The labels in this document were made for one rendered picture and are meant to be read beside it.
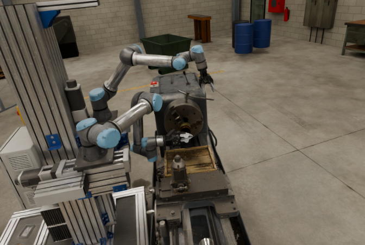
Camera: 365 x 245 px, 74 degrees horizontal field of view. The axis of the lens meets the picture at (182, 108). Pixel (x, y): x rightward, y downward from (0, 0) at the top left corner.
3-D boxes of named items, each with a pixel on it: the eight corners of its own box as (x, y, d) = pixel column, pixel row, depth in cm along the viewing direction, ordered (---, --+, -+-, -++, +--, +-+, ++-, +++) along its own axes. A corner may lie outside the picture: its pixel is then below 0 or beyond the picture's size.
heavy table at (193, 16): (188, 38, 1127) (187, 14, 1084) (197, 36, 1139) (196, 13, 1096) (202, 43, 989) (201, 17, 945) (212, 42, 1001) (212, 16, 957)
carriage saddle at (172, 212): (157, 188, 161) (156, 181, 158) (226, 180, 163) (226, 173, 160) (156, 227, 134) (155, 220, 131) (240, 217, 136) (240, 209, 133)
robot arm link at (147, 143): (143, 145, 178) (140, 135, 175) (157, 143, 179) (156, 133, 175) (142, 151, 171) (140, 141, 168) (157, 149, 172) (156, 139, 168)
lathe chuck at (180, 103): (162, 132, 206) (165, 98, 193) (198, 134, 210) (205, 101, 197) (162, 138, 198) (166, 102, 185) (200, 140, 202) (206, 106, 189)
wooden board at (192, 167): (164, 154, 194) (164, 150, 192) (209, 149, 195) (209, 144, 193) (165, 180, 167) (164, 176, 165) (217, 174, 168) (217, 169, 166)
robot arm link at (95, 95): (88, 110, 187) (84, 93, 181) (98, 102, 198) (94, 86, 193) (102, 110, 184) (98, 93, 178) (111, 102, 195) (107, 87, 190)
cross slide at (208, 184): (156, 183, 157) (155, 177, 155) (222, 175, 158) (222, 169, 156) (156, 203, 141) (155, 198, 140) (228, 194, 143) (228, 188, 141)
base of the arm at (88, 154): (80, 163, 143) (75, 149, 139) (84, 149, 156) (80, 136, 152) (106, 158, 145) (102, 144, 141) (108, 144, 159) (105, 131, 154)
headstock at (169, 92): (156, 109, 269) (151, 75, 252) (199, 104, 271) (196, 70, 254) (155, 138, 216) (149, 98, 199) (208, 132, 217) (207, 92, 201)
